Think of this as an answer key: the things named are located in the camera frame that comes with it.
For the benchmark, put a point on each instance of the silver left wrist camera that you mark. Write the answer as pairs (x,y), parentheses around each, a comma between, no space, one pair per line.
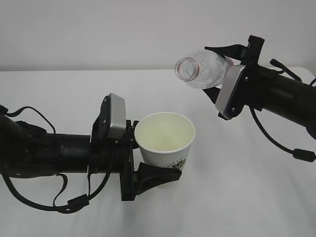
(112,117)

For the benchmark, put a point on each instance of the white paper cup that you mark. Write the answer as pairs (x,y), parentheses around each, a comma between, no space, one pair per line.
(165,139)

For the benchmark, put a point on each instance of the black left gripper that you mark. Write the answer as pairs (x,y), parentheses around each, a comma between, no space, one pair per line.
(108,155)

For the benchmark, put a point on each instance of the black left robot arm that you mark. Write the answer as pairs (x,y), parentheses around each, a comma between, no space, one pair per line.
(28,151)

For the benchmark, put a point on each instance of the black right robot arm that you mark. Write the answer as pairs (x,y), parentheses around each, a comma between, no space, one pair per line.
(283,93)

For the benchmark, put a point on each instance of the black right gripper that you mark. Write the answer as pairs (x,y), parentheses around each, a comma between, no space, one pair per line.
(248,56)

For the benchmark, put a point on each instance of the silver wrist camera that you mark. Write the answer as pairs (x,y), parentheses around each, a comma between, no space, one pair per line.
(227,91)
(112,117)

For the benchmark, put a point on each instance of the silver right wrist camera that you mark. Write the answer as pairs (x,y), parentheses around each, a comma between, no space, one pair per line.
(227,91)

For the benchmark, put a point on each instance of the clear red-label water bottle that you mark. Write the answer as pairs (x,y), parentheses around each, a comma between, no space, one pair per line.
(203,69)

